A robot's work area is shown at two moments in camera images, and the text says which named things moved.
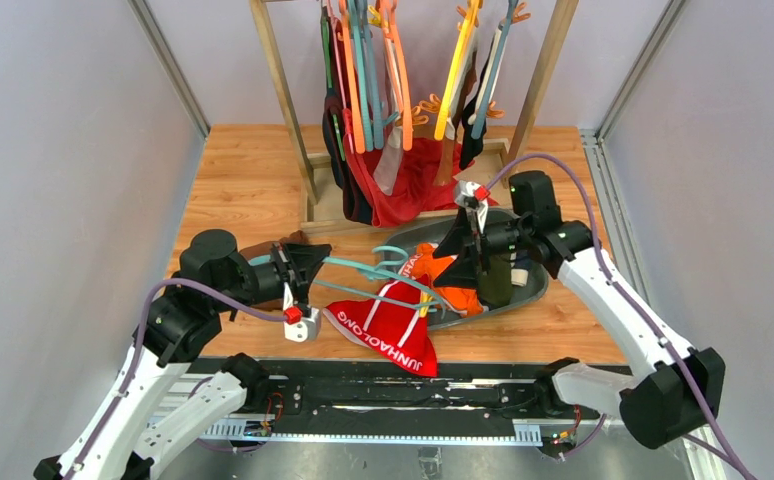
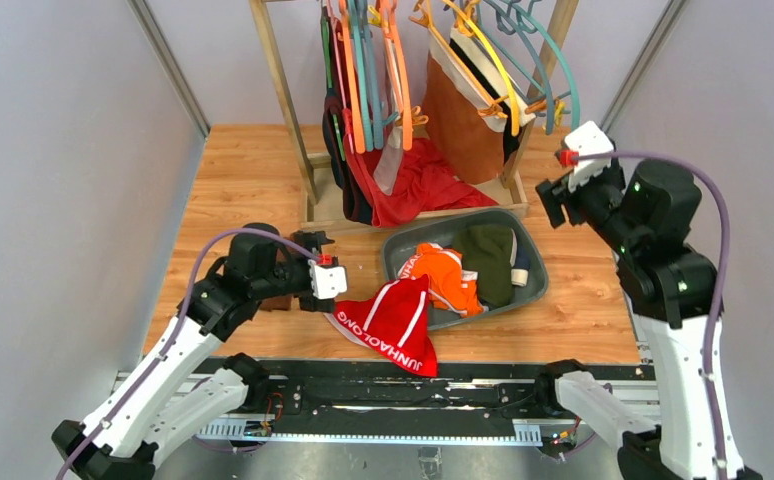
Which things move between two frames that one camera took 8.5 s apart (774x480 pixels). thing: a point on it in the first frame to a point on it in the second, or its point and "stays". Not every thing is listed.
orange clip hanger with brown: x=433 y=105 to x=492 y=107
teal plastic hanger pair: x=369 y=87 stays
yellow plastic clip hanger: x=474 y=6 to x=497 y=62
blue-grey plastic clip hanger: x=493 y=68 to x=516 y=22
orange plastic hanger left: x=353 y=77 stays
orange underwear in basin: x=425 y=264 stays
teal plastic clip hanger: x=381 y=264 to x=518 y=65
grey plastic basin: x=402 y=241 stays
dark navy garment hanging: x=333 y=125 stays
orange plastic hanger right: x=388 y=8 stays
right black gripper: x=482 y=244 to x=555 y=198
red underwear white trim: x=391 y=321 stays
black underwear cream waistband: x=469 y=145 to x=489 y=69
